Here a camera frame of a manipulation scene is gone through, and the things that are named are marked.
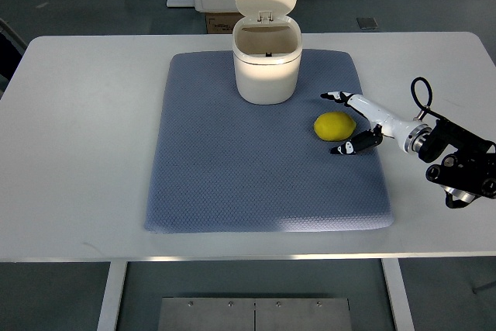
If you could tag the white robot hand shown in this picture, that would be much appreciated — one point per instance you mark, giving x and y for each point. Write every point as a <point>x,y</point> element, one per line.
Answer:
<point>385,123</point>

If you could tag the yellow lemon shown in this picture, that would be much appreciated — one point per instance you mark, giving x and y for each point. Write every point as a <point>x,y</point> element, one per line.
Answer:
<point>334,126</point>

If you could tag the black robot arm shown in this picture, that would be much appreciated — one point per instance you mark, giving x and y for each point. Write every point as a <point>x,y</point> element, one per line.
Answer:
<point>460,162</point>

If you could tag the white trash bin with lid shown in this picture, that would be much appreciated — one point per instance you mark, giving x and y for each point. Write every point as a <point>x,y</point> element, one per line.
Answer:
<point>267,49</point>

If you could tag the grey floor plate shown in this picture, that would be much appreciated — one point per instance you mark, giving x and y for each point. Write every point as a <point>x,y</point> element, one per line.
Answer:
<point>367,23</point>

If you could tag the blue textured mat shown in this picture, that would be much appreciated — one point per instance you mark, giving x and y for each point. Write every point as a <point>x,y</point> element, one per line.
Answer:
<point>223,164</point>

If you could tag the cardboard box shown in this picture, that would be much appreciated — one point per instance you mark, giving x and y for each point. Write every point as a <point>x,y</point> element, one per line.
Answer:
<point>221,22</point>

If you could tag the right white table leg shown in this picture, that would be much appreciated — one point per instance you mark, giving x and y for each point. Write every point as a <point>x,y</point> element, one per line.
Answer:
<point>397,295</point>

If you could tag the white table leg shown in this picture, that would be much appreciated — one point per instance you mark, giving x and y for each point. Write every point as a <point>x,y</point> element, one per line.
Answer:
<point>111,301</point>
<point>397,295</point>

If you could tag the left white table leg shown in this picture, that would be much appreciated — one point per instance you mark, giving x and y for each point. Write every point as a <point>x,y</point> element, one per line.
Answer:
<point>111,301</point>

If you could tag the dark chair at left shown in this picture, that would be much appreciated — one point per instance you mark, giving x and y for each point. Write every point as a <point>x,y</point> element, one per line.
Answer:
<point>12,49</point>

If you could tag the metal base plate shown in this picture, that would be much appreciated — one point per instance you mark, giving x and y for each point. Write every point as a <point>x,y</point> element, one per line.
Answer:
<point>254,314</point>

